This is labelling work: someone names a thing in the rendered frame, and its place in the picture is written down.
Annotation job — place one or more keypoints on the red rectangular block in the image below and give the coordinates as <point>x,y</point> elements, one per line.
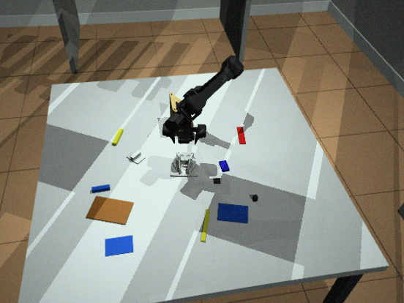
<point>241,135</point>

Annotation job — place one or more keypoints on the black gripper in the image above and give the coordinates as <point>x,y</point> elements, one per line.
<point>200,131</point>

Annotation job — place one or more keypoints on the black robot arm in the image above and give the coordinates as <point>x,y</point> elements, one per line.
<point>195,99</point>

